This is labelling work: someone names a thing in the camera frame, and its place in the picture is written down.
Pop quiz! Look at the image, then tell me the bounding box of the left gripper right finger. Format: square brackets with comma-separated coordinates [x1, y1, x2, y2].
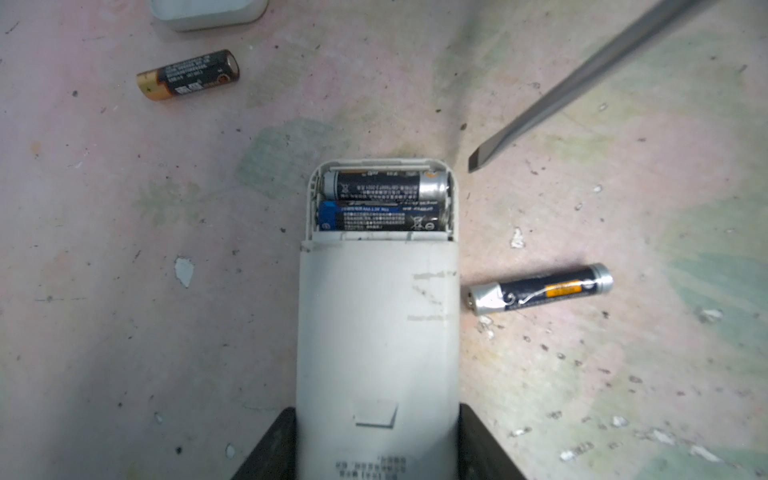
[458, 403, 526, 480]

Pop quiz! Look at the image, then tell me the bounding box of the orange black handled screwdriver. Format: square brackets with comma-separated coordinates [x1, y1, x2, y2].
[468, 0, 711, 173]

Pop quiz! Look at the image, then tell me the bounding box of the black silver AA battery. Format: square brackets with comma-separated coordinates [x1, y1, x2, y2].
[322, 170, 450, 202]

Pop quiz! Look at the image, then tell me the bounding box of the white battery cover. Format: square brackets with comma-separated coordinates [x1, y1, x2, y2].
[149, 0, 269, 32]

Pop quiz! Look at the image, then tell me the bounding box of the blue black AA battery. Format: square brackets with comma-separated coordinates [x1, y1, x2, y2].
[316, 201, 448, 232]

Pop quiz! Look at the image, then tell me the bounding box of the white remote control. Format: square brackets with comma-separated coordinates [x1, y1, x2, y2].
[296, 159, 460, 479]

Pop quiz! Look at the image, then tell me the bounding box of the black gold AA battery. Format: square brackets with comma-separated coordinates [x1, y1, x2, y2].
[136, 49, 240, 101]

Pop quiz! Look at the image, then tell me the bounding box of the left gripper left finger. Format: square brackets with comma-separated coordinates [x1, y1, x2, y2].
[231, 407, 296, 480]

